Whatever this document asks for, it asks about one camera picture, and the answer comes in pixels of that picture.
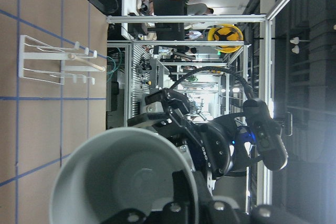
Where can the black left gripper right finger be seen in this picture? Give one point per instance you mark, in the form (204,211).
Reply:
(210,210)

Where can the wooden rack dowel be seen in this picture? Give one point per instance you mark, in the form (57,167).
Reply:
(85,62)

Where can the white wire cup rack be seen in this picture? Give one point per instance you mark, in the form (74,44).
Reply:
(43,62)

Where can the white plastic cup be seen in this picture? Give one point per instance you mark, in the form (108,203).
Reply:
(125,167)

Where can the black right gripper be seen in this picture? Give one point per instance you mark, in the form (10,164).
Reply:
(166,113)

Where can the yellow hard hat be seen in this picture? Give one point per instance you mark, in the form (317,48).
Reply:
(225,32)

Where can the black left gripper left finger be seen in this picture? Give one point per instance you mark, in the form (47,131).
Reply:
(182,209)

